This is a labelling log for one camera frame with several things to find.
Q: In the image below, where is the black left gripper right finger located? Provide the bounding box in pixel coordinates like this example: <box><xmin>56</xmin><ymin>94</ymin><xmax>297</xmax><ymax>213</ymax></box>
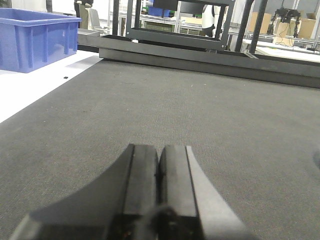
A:
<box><xmin>159</xmin><ymin>145</ymin><xmax>255</xmax><ymax>240</ymax></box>

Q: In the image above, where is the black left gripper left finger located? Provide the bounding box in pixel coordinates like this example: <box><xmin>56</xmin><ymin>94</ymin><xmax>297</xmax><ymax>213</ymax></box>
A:
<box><xmin>10</xmin><ymin>144</ymin><xmax>158</xmax><ymax>240</ymax></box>

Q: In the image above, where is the blue plastic tray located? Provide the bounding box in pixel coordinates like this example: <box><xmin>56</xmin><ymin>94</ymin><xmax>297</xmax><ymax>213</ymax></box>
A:
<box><xmin>0</xmin><ymin>8</ymin><xmax>81</xmax><ymax>73</ymax></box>

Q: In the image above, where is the grey fabric table mat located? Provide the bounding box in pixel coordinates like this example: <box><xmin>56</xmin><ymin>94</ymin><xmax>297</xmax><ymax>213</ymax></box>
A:
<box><xmin>0</xmin><ymin>61</ymin><xmax>320</xmax><ymax>240</ymax></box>

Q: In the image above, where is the black robot on stand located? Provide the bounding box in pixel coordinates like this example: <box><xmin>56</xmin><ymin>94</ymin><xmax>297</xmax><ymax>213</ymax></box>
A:
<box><xmin>266</xmin><ymin>7</ymin><xmax>301</xmax><ymax>38</ymax></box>

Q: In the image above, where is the cardboard box right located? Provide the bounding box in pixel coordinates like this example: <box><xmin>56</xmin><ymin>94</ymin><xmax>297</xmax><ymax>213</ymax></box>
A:
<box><xmin>298</xmin><ymin>13</ymin><xmax>316</xmax><ymax>39</ymax></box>

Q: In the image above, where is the black metal frame rack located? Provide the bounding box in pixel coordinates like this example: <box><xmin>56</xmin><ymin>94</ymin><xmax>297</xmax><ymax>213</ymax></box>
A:
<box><xmin>77</xmin><ymin>0</ymin><xmax>320</xmax><ymax>89</ymax></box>

